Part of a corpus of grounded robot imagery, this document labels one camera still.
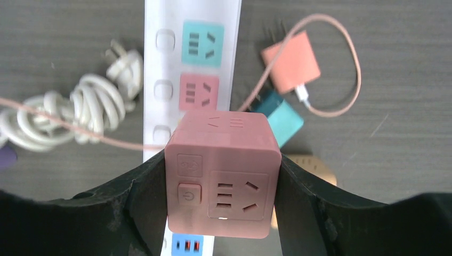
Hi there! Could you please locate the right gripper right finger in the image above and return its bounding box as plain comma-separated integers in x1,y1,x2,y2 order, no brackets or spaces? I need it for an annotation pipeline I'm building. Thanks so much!
275,157,451,255

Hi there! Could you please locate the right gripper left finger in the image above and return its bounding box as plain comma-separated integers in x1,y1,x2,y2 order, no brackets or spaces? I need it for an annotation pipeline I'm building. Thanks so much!
1,153,167,255

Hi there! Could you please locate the tan dragon cube socket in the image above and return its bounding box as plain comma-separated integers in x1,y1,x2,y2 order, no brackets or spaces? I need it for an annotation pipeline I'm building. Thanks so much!
270,154,338,230

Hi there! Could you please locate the pink cube socket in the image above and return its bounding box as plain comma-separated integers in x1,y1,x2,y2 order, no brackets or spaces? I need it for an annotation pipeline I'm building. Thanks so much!
164,110,282,239

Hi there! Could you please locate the purple power strip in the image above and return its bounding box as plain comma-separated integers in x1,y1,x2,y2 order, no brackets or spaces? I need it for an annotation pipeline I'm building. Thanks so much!
0,146,18,170

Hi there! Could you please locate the teal charger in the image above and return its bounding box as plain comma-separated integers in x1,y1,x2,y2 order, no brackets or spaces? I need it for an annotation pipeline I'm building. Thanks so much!
252,89,304,148

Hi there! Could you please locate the salmon pink charger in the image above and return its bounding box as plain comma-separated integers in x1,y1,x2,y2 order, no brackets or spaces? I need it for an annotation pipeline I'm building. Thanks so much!
270,30,321,101

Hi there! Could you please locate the long white colourful power strip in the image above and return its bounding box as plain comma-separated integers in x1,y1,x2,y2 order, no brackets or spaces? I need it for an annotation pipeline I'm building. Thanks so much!
142,0,243,256

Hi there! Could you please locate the white bundled cord with plug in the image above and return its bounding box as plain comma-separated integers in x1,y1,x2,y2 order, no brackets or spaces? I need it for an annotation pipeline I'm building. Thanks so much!
0,38,145,153

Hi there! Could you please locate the pink charging cable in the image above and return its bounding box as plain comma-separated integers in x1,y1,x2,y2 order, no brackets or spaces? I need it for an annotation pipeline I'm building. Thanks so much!
0,13,362,152

